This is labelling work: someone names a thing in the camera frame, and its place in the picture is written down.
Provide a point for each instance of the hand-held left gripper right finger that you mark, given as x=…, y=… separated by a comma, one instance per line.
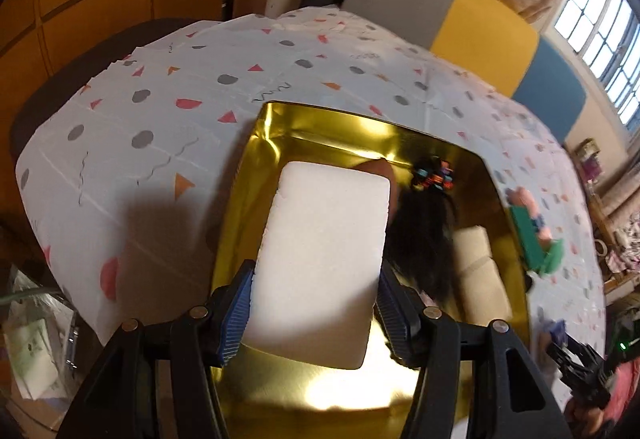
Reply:
x=395, y=319

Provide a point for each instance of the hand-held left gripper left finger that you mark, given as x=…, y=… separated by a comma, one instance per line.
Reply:
x=235, y=319

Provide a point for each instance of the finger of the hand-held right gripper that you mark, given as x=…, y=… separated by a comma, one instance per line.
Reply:
x=562, y=361
x=592, y=355

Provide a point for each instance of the black hair piece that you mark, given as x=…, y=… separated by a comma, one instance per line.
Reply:
x=425, y=244

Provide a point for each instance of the white sponge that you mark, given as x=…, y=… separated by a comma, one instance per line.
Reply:
x=320, y=259

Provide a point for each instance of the mint green round object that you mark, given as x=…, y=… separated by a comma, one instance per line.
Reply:
x=555, y=259

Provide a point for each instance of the gold tin box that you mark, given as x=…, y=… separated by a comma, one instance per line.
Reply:
x=310, y=394

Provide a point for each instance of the colourful beaded scrunchie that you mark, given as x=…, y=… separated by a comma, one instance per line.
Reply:
x=432, y=176

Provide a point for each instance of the person's right hand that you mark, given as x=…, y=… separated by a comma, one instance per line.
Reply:
x=590, y=421

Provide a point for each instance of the wooden side shelf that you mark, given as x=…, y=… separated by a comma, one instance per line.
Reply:
x=600, y=219

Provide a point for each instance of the purple box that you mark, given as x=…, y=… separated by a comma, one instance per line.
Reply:
x=591, y=166

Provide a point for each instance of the clear plastic bag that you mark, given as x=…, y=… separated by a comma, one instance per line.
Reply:
x=32, y=359

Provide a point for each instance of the patterned white tablecloth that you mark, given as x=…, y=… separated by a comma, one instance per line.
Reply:
x=150, y=119

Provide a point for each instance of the grey yellow blue headboard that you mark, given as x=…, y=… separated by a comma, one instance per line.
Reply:
x=480, y=34

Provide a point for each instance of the barred window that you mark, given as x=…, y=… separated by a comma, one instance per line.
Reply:
x=600, y=19

